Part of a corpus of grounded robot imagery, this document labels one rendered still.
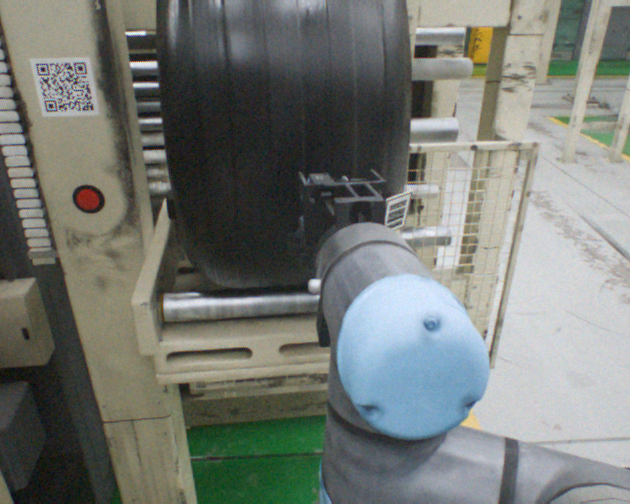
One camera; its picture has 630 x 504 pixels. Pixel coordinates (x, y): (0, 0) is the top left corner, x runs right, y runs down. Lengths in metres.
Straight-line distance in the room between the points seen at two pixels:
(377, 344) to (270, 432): 1.60
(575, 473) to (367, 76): 0.41
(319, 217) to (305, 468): 1.36
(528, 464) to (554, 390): 1.84
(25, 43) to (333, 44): 0.41
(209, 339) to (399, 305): 0.57
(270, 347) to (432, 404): 0.56
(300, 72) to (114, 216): 0.39
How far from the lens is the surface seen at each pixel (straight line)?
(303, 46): 0.58
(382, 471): 0.33
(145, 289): 0.79
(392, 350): 0.26
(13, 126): 0.84
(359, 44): 0.59
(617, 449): 2.05
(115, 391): 1.02
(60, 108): 0.80
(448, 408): 0.28
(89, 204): 0.83
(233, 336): 0.81
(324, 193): 0.45
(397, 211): 0.65
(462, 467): 0.34
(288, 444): 1.81
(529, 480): 0.34
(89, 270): 0.88
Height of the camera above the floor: 1.35
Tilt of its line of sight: 28 degrees down
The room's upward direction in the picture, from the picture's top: straight up
